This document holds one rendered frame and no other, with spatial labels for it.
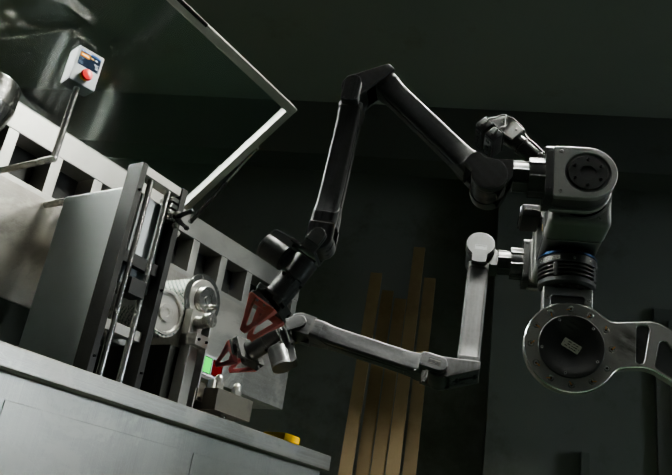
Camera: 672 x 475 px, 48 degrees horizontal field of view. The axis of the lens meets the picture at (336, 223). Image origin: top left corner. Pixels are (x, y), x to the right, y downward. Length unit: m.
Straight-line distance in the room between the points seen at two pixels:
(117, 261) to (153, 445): 0.41
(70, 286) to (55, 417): 0.56
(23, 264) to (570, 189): 1.41
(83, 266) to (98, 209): 0.16
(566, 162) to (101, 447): 1.10
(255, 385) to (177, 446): 1.18
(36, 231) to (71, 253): 0.21
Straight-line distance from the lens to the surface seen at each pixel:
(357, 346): 1.98
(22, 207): 2.21
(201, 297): 2.14
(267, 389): 2.95
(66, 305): 1.99
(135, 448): 1.65
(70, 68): 2.00
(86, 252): 2.01
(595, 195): 1.65
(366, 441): 4.03
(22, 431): 1.47
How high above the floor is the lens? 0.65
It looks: 24 degrees up
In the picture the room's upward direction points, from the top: 9 degrees clockwise
